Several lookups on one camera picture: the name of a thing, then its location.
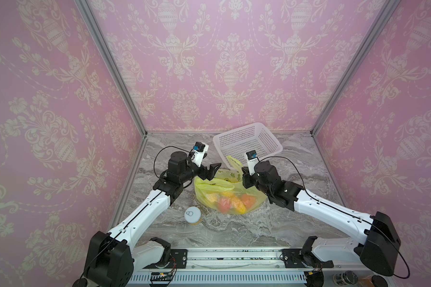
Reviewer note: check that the metal can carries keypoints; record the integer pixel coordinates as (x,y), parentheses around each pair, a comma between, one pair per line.
(345,278)

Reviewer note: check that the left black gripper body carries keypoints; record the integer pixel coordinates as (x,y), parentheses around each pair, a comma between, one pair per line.
(193,171)

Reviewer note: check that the orange fruit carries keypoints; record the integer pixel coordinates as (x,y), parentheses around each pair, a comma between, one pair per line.
(248,200)

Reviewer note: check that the red lychee fruit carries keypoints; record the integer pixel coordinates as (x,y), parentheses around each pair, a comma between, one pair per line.
(224,205)

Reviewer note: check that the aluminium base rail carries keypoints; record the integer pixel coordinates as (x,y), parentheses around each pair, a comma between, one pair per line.
(245,267)

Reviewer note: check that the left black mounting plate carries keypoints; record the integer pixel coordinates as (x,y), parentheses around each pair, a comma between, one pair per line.
(171,258)

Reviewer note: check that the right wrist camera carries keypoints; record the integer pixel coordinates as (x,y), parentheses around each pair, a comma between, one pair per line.
(252,161)

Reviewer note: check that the black round object right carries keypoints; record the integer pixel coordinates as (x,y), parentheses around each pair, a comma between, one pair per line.
(378,281)

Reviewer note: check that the black round object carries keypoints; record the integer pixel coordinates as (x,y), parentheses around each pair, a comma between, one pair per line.
(82,282)
(378,281)

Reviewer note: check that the white plastic basket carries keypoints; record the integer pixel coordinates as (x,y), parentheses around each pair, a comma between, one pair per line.
(237,142)

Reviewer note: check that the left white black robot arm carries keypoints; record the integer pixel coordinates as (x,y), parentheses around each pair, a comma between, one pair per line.
(113,257)

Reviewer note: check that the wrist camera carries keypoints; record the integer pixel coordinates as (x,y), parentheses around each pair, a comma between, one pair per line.
(198,152)
(252,161)

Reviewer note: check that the small circuit board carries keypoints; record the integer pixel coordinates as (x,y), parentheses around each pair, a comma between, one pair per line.
(160,278)

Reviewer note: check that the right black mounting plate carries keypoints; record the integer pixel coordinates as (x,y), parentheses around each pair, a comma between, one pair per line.
(296,258)

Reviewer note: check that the black mounting plate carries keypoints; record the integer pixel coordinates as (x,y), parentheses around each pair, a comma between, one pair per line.
(296,258)
(171,258)

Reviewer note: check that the yellow-green plastic bag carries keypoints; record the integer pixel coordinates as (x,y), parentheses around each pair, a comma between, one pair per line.
(226,183)

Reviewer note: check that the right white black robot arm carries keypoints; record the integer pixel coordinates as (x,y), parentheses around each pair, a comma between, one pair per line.
(372,239)

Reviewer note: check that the black round object left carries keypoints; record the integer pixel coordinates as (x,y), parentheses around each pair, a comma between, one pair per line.
(82,282)

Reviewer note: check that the yellow banana fruit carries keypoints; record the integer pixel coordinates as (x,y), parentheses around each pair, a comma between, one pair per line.
(238,205)

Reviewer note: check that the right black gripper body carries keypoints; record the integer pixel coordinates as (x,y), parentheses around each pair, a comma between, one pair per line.
(247,180)

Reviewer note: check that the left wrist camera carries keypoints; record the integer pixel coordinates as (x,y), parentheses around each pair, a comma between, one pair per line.
(198,152)

